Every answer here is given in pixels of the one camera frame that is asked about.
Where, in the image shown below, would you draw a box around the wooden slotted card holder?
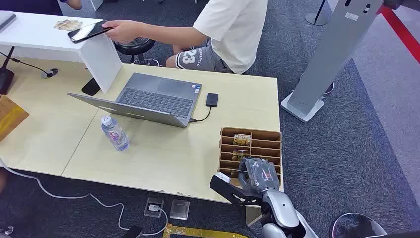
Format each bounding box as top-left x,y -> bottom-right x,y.
218,127 -> 283,193

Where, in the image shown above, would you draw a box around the red barrier belt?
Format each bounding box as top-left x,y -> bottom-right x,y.
380,5 -> 420,65

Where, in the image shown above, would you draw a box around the white floor cable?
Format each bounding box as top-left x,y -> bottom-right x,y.
0,157 -> 169,237

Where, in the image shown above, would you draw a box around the black drive cable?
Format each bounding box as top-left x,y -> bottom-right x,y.
189,106 -> 213,123

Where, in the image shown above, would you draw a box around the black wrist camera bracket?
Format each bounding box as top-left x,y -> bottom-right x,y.
209,171 -> 264,207

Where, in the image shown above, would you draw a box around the black round stool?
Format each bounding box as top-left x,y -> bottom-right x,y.
113,37 -> 160,67

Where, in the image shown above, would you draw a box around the black thin desk cable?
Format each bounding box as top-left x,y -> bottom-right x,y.
0,51 -> 53,77

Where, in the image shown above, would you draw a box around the pale printed cards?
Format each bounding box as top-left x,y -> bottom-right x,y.
54,19 -> 83,32

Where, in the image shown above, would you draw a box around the person in dark top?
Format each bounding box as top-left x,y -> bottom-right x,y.
0,0 -> 83,16

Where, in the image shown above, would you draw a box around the black external drive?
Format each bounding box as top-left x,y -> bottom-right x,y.
205,93 -> 219,108

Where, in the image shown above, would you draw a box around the silver floor socket cover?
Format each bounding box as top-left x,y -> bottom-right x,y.
169,199 -> 191,220

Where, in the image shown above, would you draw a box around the grey kiosk stand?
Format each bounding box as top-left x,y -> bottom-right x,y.
280,0 -> 384,123

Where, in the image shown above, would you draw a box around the floor socket with plug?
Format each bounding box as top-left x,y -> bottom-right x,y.
143,196 -> 165,219

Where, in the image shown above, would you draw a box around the black smartphone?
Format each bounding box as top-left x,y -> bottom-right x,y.
67,20 -> 113,44

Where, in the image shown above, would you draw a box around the yellow floor tape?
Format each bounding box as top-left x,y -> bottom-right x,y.
162,223 -> 251,238

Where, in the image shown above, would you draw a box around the black flat pad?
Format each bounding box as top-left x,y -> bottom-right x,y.
81,77 -> 102,97

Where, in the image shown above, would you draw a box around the dark picture card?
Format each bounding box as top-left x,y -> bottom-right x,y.
232,149 -> 249,162

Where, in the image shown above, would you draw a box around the white desk riser shelf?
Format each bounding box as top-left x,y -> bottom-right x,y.
0,12 -> 123,95

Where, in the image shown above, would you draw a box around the hotel print card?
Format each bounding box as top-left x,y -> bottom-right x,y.
233,133 -> 252,147

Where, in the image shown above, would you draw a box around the clear plastic water bottle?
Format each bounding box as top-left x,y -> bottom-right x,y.
100,115 -> 131,152

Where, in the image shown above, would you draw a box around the brown cardboard box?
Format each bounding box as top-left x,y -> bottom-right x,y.
0,94 -> 30,142

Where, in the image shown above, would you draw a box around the person's hand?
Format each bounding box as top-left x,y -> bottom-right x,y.
102,19 -> 146,44

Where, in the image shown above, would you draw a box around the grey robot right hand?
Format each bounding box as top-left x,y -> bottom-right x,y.
238,157 -> 281,195

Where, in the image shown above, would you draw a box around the chrome rimmed round stool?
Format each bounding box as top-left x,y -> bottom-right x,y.
329,212 -> 388,238

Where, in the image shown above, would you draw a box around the grey cable grommet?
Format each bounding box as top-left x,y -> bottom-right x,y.
41,68 -> 60,79

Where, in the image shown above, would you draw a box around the grey open laptop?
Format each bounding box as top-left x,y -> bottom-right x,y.
67,72 -> 203,129

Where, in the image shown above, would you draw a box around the black stanchion post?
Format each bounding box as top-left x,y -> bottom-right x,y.
305,0 -> 329,27

